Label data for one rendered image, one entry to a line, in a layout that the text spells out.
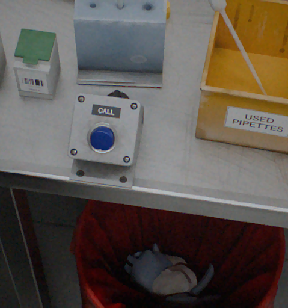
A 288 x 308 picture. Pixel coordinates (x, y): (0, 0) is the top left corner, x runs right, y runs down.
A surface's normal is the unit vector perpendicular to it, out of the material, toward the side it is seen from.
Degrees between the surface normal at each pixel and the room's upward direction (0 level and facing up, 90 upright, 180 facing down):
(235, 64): 0
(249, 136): 90
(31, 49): 0
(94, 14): 0
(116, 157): 30
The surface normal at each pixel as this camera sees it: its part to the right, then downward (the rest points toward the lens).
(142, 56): -0.04, 0.86
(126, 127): -0.06, -0.01
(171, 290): -0.02, 0.21
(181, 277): -0.12, -0.54
